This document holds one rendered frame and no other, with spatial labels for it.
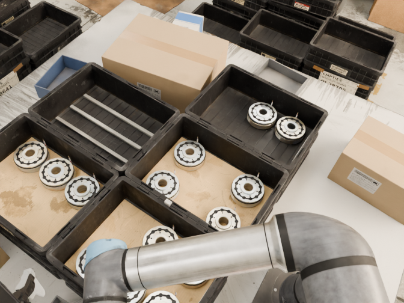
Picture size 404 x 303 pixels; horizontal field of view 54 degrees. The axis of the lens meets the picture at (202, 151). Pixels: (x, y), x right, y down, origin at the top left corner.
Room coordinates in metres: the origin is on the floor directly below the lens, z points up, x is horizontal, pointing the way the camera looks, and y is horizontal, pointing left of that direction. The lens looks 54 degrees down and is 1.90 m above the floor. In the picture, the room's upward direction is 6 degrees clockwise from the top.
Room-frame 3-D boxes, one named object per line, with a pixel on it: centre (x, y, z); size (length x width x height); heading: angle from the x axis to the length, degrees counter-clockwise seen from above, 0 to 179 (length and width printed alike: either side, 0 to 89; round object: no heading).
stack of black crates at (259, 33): (1.94, -0.38, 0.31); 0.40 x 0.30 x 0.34; 64
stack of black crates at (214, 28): (2.11, -0.02, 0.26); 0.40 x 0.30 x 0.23; 65
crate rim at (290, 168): (0.89, -0.17, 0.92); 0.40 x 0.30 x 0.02; 61
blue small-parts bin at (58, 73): (1.13, 0.58, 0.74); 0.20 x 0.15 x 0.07; 164
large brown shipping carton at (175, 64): (1.20, 0.18, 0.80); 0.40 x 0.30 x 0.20; 73
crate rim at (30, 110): (0.82, 0.33, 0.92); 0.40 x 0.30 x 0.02; 61
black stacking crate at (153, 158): (0.63, -0.02, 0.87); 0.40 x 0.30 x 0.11; 61
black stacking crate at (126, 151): (0.82, 0.33, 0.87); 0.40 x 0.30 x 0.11; 61
